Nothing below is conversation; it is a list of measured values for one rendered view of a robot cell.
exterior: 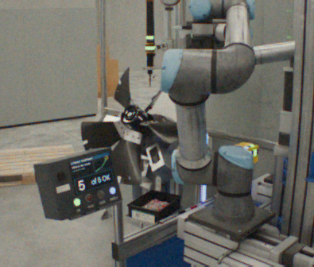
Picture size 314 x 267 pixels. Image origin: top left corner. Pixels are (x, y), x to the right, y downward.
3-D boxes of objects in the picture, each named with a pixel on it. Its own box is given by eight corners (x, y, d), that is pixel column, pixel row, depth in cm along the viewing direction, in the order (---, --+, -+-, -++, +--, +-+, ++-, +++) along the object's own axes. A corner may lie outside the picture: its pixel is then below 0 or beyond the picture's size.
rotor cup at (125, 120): (136, 116, 234) (122, 103, 225) (157, 113, 225) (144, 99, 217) (129, 140, 227) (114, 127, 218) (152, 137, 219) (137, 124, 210)
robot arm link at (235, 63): (261, 67, 100) (254, -11, 135) (215, 64, 102) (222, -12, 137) (258, 105, 107) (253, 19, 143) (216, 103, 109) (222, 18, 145)
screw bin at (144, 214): (151, 202, 213) (151, 189, 211) (181, 208, 205) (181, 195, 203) (126, 218, 194) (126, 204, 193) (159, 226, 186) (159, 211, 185)
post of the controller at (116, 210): (118, 238, 165) (117, 192, 160) (124, 241, 162) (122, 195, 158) (113, 241, 162) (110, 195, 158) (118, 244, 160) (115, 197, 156)
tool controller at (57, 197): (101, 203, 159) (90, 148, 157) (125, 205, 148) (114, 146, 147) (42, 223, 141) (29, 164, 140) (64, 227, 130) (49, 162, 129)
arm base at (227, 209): (262, 212, 145) (265, 186, 142) (238, 227, 134) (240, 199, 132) (228, 201, 155) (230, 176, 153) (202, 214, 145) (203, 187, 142)
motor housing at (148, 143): (135, 154, 242) (121, 143, 233) (154, 119, 248) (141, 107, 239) (165, 164, 226) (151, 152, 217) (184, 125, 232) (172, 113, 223)
